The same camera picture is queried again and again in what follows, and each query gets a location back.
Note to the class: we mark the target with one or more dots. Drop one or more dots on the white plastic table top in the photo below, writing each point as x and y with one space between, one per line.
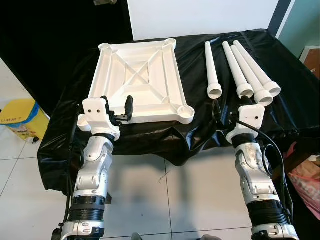
145 70

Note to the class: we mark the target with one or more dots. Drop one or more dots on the white plastic table leg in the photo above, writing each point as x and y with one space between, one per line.
260 70
256 86
211 65
235 67

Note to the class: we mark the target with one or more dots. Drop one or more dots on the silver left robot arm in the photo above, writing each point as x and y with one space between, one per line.
95 165

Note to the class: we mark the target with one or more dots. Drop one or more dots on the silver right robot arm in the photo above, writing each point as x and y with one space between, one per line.
255 170

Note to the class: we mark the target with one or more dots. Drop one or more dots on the black glossy tablecloth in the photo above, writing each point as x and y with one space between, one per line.
165 140

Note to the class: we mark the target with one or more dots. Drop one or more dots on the brown wooden table leg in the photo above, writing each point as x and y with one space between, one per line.
295 162

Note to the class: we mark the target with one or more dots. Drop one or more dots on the yellow cardboard box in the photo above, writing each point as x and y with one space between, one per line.
22 117

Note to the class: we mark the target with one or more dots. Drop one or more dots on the black door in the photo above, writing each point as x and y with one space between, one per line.
50 40

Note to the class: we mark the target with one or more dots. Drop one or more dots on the brown white-framed cabinet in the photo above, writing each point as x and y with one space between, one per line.
312 62

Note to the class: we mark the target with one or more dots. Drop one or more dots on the pink plastic bag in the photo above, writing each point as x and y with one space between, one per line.
305 185

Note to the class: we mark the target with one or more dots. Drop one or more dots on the grey right robot foot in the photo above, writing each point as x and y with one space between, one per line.
210 237

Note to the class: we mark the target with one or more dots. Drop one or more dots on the grey robot foot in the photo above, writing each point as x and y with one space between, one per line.
210 237
136 236

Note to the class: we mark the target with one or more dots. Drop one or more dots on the grey left robot foot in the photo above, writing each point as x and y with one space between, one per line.
136 236

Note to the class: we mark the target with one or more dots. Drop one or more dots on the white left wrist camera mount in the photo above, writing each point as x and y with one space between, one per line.
95 110

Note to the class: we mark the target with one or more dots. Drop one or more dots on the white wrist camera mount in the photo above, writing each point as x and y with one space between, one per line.
252 115
95 110

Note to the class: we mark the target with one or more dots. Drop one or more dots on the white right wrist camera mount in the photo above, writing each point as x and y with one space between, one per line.
252 115

